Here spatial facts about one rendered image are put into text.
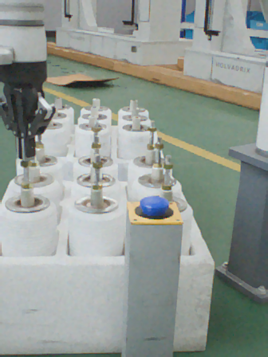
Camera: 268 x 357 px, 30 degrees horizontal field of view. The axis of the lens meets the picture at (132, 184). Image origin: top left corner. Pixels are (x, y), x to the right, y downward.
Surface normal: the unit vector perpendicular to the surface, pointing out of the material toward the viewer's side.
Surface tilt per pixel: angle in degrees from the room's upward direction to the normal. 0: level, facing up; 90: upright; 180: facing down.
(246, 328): 0
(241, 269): 90
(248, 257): 90
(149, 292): 90
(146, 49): 90
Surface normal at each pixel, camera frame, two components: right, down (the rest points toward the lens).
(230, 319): 0.04, -0.94
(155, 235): 0.07, 0.35
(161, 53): 0.54, 0.31
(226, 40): -0.84, 0.16
